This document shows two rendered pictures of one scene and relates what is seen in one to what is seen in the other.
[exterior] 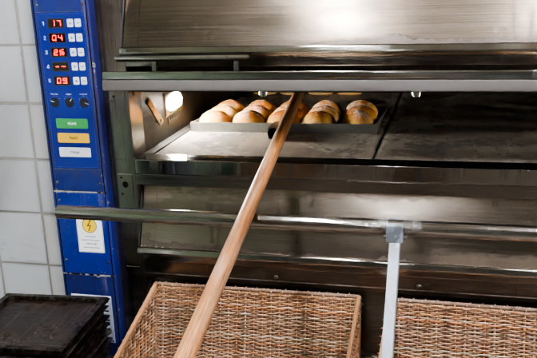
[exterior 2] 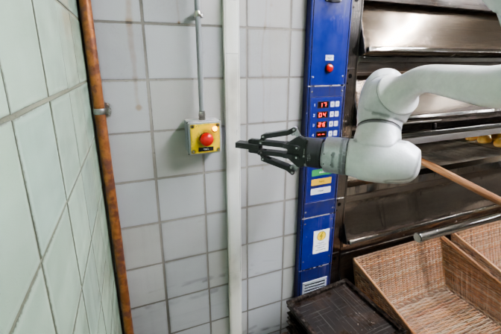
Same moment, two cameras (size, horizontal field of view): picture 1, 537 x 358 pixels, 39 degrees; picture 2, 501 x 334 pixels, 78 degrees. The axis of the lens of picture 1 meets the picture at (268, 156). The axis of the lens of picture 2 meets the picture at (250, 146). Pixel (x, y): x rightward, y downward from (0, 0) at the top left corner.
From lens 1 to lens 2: 1.79 m
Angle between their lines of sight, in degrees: 35
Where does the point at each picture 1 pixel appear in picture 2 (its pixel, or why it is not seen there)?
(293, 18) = (436, 98)
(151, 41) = not seen: hidden behind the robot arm
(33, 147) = (284, 192)
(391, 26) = not seen: hidden behind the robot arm
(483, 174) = (486, 165)
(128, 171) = (341, 195)
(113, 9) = (350, 94)
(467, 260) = (478, 204)
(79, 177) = (320, 206)
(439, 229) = not seen: outside the picture
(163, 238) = (358, 231)
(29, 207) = (275, 234)
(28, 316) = (329, 313)
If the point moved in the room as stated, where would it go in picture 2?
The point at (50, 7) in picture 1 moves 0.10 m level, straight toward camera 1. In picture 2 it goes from (321, 93) to (349, 95)
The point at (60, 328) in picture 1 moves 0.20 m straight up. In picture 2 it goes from (362, 312) to (367, 263)
